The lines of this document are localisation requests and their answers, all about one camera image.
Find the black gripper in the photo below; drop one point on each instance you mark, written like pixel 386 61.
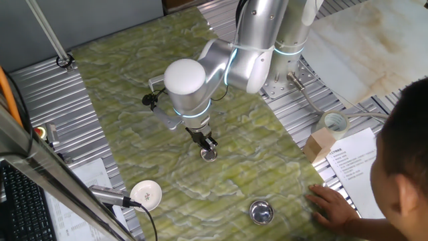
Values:
pixel 198 134

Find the small shiny steel dish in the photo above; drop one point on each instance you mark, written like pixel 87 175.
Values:
pixel 209 156

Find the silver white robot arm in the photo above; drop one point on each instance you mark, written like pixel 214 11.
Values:
pixel 254 50

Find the person bare forearm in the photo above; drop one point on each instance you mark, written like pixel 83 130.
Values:
pixel 374 232

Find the white ceramic plate with flower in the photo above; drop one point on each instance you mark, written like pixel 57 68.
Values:
pixel 147 195

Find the person bare hand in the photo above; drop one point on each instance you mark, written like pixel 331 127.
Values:
pixel 334 211

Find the green marble pattern mat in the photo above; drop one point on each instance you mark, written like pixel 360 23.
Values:
pixel 234 174

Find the black foam microphone ball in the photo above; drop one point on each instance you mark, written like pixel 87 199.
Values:
pixel 148 99

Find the large shiny steel bowl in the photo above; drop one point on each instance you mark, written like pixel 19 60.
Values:
pixel 261 212

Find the small cardboard box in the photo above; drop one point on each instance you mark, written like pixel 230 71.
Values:
pixel 317 145

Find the printed table paper sheet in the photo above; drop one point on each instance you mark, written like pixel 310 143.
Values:
pixel 93 174

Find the clear packing tape roll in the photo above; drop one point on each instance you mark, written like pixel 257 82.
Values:
pixel 341 134

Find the paper sheet with text lines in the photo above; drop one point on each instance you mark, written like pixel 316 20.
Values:
pixel 354 167

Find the round yellow emergency button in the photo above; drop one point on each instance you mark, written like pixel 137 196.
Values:
pixel 40 133

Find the beige marble board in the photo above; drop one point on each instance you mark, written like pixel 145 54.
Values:
pixel 368 43

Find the black computer keyboard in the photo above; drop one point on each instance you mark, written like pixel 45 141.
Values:
pixel 23 207

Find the slanted aluminium pole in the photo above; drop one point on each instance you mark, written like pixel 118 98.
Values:
pixel 47 31

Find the person head with dark hair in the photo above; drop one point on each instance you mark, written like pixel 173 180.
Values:
pixel 408 134

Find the orange tube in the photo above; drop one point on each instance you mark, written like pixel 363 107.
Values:
pixel 8 97

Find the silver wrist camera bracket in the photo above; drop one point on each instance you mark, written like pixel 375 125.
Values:
pixel 165 118

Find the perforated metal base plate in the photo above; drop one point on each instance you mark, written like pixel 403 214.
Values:
pixel 277 90

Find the grey metal bracket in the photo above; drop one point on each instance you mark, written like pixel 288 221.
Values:
pixel 51 132

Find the shiny metal frame bar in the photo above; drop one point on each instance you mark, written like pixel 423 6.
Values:
pixel 50 180

